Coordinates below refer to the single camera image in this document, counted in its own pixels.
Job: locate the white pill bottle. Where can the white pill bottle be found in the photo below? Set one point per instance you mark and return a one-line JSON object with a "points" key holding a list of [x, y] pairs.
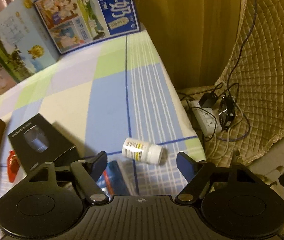
{"points": [[142, 151]]}

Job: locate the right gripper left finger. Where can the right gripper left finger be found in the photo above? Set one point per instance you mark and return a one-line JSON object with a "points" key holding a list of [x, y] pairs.
{"points": [[86, 173]]}

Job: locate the checkered bed sheet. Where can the checkered bed sheet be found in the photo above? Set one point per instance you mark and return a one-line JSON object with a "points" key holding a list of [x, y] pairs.
{"points": [[102, 94]]}

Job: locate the blue milk carton box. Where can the blue milk carton box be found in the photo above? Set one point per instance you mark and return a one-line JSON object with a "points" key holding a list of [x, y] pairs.
{"points": [[73, 24]]}

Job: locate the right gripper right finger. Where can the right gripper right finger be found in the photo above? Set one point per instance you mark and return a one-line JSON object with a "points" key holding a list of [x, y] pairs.
{"points": [[198, 176]]}

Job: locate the red snack packet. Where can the red snack packet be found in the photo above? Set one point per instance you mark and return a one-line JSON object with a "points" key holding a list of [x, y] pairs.
{"points": [[12, 166]]}

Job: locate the olive quilted chair cushion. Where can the olive quilted chair cushion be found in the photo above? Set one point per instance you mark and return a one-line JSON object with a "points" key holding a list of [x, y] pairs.
{"points": [[257, 65]]}

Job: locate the black power adapter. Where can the black power adapter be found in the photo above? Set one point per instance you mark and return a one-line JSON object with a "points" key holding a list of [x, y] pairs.
{"points": [[208, 100]]}

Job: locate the black small fan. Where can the black small fan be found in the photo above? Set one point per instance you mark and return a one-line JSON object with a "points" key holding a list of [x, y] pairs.
{"points": [[226, 112]]}

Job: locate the light blue green milk box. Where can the light blue green milk box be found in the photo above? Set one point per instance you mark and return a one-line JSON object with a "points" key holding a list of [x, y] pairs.
{"points": [[26, 47]]}

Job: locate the black product box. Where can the black product box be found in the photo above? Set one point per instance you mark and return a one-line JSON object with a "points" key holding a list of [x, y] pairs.
{"points": [[37, 141]]}

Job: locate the white power strip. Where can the white power strip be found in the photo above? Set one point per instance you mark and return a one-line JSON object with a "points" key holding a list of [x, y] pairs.
{"points": [[206, 118]]}

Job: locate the blue white tissue pack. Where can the blue white tissue pack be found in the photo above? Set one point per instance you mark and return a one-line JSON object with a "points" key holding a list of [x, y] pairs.
{"points": [[114, 181]]}

